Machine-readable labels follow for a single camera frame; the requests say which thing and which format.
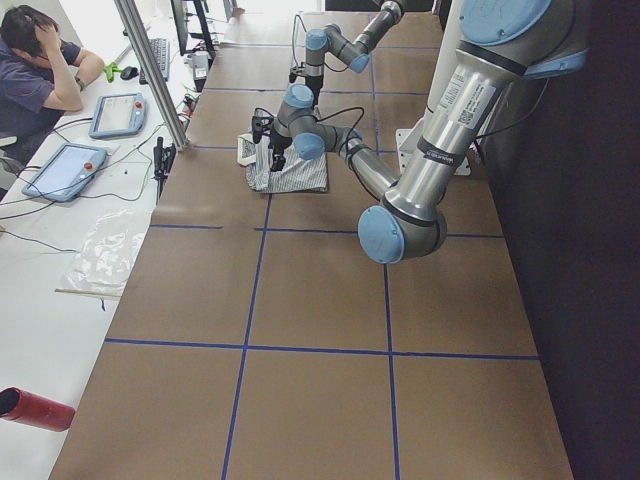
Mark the navy white striped polo shirt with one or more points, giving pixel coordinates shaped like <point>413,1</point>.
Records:
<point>297,174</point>

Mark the aluminium frame post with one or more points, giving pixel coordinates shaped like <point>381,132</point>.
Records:
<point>140,43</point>

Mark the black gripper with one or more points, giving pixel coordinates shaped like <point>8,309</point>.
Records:
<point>278,145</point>
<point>314,81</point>

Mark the black keyboard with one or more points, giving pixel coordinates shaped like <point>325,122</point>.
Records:
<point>160,49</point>

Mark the green handled tool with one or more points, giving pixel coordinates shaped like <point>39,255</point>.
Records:
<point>112,68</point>

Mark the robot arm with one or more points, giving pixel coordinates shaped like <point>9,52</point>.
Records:
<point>355,55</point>
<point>500,42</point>

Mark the black computer mouse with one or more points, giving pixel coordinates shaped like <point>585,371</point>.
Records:
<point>129,73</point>

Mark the clear plastic bag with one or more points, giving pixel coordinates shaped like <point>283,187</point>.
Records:
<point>106,258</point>

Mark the lower teach pendant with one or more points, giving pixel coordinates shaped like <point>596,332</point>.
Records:
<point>66,173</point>

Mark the red cylinder bottle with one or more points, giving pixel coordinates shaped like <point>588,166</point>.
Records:
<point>34,410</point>

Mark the teach pendant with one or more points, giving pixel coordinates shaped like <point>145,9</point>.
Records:
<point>66,173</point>
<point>119,115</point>

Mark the black power strip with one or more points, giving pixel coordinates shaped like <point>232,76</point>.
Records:
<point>163,158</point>

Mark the upper teach pendant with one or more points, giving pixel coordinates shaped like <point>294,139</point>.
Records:
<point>119,115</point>

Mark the seated person dark shirt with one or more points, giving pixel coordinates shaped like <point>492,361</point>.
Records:
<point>42,78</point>

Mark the black monitor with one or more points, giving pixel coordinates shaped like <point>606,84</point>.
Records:
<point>191,27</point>

